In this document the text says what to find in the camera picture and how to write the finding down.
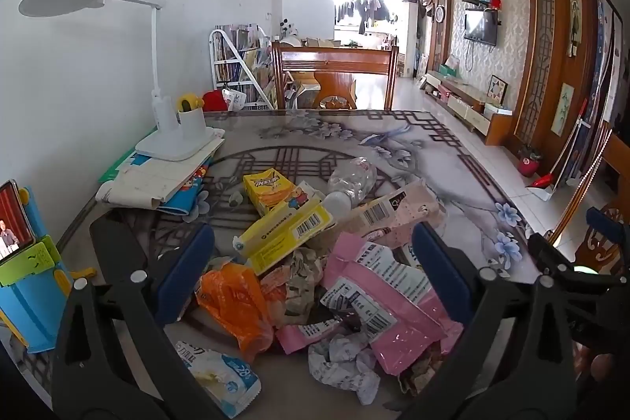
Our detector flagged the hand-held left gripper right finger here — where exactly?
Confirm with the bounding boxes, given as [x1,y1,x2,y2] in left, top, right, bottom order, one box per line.
[394,220,579,420]

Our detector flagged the red dustpan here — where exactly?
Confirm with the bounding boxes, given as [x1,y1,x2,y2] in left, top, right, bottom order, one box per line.
[526,171,558,202]

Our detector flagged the hanging clothes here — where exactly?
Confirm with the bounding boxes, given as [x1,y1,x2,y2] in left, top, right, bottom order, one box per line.
[335,0,399,34]

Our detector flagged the long hanging scroll painting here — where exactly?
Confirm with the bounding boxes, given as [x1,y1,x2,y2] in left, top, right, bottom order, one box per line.
[568,0,584,57]

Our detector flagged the small framed picture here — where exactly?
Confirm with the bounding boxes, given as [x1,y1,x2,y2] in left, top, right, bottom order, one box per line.
[486,74,508,108]

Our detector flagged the wooden television cabinet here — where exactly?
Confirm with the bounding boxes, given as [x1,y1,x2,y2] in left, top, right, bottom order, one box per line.
[423,70,515,146]

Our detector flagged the smartphone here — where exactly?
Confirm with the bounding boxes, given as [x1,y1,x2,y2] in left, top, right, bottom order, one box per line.
[0,179,37,266]

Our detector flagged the short hanging scroll painting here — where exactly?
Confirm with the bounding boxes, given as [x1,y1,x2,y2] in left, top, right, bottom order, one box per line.
[551,83,576,138]

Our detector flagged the wooden dining chair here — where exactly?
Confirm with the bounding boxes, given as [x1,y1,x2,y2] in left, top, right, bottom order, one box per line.
[271,40,400,111]

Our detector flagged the clear plastic bottle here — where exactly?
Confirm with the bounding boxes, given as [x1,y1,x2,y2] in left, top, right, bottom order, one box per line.
[322,157,377,216]

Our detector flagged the yellow snack box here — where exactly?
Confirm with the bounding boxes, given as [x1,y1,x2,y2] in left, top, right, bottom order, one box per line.
[243,171,321,216]

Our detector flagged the white book rack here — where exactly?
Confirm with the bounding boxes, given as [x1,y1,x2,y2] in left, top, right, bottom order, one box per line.
[209,24,276,111]

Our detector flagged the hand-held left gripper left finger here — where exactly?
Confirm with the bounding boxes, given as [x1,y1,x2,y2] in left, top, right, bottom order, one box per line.
[52,212,232,420]

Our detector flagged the foil wrapper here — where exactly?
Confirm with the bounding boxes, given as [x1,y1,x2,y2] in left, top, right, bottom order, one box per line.
[260,248,330,328]

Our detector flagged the person's right hand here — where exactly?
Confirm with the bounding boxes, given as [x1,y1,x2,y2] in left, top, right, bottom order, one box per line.
[589,352,617,382]

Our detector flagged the yellow white pen holder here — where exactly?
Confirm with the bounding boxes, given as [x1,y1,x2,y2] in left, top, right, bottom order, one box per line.
[176,94,206,140]

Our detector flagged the blue picture book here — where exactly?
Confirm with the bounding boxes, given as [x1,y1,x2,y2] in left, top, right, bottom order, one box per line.
[157,157,213,216]

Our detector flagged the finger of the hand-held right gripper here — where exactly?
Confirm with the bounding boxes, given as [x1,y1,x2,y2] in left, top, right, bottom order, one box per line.
[586,206,630,250]
[528,232,582,277]

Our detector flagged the small red floor bin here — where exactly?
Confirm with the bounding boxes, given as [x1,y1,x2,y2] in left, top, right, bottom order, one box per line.
[517,144,543,178]

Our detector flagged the pink plastic bag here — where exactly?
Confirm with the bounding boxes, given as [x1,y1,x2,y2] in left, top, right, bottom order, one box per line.
[276,230,466,376]

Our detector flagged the white receipt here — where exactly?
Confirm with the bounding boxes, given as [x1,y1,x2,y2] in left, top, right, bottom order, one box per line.
[308,334,382,406]

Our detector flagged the pink barcode carton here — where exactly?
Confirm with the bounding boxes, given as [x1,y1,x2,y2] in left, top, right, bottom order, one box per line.
[345,179,448,248]

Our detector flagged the white desk lamp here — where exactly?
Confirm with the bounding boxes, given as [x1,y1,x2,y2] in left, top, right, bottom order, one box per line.
[19,0,227,162]

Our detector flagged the white plastic bag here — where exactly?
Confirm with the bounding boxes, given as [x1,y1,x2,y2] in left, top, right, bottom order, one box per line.
[221,88,247,111]

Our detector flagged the yellow barcode carton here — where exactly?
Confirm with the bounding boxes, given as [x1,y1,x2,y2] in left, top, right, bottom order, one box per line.
[232,196,334,276]

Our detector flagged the white beaded rod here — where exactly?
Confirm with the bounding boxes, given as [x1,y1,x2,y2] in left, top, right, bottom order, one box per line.
[551,130,614,248]

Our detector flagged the red handled broom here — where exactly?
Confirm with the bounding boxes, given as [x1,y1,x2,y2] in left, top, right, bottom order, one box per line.
[546,98,590,192]

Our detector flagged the wall television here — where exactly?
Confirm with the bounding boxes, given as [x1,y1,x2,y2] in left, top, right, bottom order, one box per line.
[464,9,498,47]

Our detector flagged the blue white snack bag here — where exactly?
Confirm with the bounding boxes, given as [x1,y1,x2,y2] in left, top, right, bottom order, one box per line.
[174,340,261,420]

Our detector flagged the rolled posters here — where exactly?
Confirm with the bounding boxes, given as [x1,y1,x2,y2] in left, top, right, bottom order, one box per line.
[591,0,625,126]

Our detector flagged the green folder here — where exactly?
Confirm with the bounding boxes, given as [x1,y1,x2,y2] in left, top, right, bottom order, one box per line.
[97,144,145,183]

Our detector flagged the blue green phone stand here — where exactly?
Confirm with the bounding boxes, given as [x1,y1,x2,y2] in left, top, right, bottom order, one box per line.
[0,186,98,354]

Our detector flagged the orange plastic bag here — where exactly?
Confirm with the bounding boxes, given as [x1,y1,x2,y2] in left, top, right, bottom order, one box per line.
[196,263,275,364]

